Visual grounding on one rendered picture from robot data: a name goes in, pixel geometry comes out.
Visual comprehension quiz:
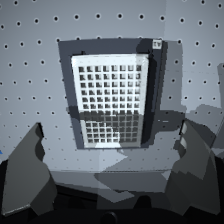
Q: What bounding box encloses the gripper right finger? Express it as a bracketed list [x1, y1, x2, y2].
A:
[165, 119, 224, 224]

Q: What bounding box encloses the white well plate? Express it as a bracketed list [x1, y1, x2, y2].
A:
[72, 54, 148, 148]

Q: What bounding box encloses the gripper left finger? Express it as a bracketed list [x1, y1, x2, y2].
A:
[0, 122, 57, 224]

